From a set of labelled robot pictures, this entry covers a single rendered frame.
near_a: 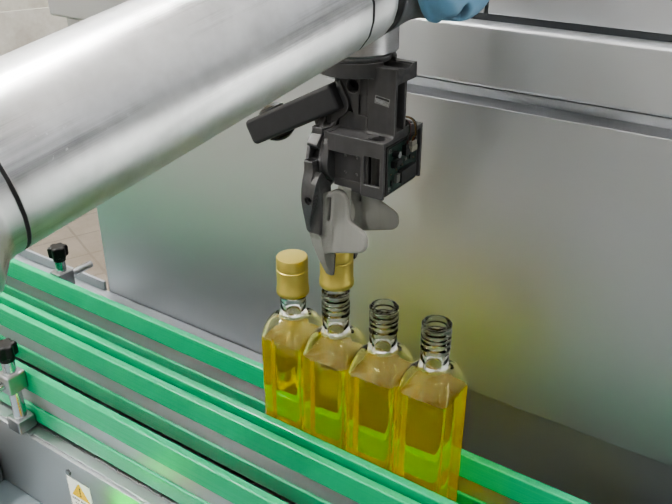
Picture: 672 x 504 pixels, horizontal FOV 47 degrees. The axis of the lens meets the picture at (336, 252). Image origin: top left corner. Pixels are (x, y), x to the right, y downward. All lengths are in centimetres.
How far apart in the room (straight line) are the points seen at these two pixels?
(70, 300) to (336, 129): 65
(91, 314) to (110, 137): 88
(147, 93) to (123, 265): 96
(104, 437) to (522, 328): 50
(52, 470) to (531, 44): 77
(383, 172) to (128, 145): 35
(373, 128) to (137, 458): 49
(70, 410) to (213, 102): 69
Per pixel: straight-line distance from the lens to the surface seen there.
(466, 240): 84
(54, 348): 113
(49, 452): 107
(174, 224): 117
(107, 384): 107
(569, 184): 77
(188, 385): 97
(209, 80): 37
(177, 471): 90
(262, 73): 39
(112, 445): 98
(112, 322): 118
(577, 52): 75
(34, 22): 390
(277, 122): 73
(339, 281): 77
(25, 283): 132
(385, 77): 66
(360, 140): 67
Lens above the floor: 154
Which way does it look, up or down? 28 degrees down
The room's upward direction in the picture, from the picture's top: straight up
